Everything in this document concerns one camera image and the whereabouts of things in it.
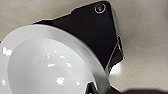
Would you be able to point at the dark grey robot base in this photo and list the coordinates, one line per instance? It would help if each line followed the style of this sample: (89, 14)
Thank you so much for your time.
(93, 30)

